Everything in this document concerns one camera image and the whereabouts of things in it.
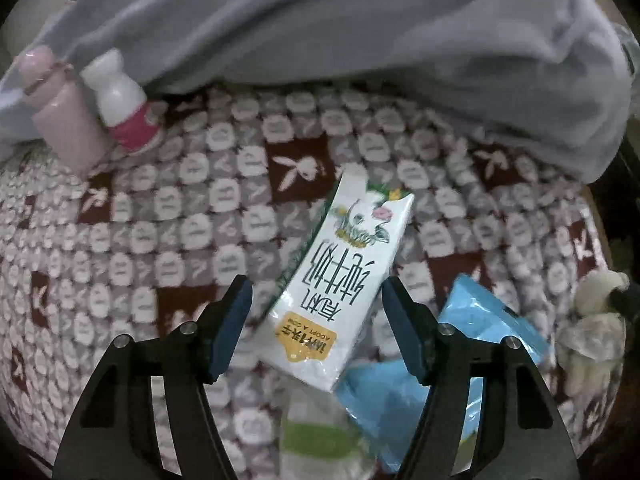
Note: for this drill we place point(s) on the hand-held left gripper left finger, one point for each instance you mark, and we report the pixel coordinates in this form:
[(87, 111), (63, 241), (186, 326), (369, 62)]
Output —
[(230, 330)]

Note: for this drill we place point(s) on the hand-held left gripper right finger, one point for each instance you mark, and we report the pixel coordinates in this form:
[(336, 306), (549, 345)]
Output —
[(405, 330)]

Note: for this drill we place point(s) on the white milk carton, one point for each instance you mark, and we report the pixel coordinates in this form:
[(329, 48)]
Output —
[(330, 300)]

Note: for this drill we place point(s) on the light blue plastic packet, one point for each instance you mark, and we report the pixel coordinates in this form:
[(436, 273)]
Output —
[(490, 315)]

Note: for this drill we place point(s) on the printed fleece blanket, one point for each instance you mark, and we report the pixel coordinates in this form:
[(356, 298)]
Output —
[(175, 240)]

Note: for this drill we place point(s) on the white bottle pink label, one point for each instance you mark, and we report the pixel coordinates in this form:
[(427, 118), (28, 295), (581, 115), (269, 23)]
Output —
[(117, 92)]

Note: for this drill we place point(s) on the grey-blue duvet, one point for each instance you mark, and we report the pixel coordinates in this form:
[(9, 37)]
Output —
[(350, 25)]

